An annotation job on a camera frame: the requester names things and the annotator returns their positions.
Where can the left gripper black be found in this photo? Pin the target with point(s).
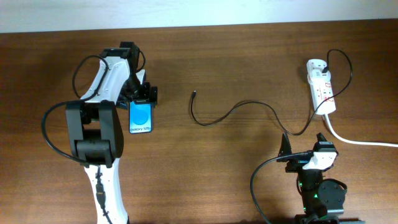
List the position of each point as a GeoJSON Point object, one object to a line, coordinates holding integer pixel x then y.
{"type": "Point", "coordinates": [143, 96]}

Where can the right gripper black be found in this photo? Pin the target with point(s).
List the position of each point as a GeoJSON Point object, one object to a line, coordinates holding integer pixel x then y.
{"type": "Point", "coordinates": [296, 162]}

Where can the blue screen smartphone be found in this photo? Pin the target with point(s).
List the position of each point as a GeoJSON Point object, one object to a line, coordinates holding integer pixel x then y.
{"type": "Point", "coordinates": [140, 118]}

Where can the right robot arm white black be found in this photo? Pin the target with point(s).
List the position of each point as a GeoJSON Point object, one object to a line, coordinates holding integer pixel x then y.
{"type": "Point", "coordinates": [322, 198]}

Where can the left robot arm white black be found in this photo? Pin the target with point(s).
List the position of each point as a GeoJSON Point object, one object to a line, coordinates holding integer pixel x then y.
{"type": "Point", "coordinates": [94, 129]}

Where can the white power strip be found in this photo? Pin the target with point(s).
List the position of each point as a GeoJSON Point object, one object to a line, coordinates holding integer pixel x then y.
{"type": "Point", "coordinates": [320, 87]}

